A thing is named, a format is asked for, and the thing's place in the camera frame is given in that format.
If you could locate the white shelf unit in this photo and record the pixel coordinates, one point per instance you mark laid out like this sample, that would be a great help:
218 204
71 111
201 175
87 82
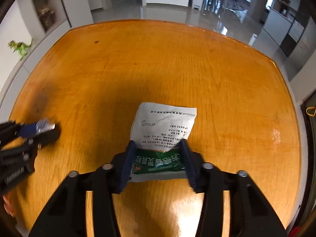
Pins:
61 12

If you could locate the brown model on shelf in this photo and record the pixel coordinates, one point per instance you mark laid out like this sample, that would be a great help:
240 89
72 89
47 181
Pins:
47 17

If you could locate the silver and blue wrapper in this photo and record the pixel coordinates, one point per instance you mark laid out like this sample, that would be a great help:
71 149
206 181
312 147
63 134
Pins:
45 124

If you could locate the grey chair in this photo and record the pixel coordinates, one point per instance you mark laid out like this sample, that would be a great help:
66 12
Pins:
214 2

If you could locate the person's left hand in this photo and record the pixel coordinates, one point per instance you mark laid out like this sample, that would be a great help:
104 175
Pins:
9 205

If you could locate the grey umbrella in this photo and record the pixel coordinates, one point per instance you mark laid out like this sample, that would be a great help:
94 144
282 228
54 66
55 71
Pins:
237 3

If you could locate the grey counter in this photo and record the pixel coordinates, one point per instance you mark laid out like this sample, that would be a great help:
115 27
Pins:
276 27

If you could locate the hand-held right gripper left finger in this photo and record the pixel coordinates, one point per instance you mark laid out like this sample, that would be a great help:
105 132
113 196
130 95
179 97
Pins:
124 167

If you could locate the yellow rubber band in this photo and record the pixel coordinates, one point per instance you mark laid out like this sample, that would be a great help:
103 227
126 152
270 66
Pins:
306 109

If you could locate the black tall cabinet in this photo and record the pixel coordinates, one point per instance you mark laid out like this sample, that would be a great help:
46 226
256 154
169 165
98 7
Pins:
296 34

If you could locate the green dinosaur toy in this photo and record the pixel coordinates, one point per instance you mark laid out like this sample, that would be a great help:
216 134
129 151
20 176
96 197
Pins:
19 48

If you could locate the white and green sachet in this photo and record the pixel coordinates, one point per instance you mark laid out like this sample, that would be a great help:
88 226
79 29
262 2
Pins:
165 123

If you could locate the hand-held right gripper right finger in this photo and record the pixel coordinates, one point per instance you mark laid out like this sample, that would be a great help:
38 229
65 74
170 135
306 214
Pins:
190 167

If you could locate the red object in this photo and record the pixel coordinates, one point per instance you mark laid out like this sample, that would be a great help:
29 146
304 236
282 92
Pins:
295 232

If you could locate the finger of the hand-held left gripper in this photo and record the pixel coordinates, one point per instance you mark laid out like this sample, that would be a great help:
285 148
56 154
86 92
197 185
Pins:
28 129
49 137

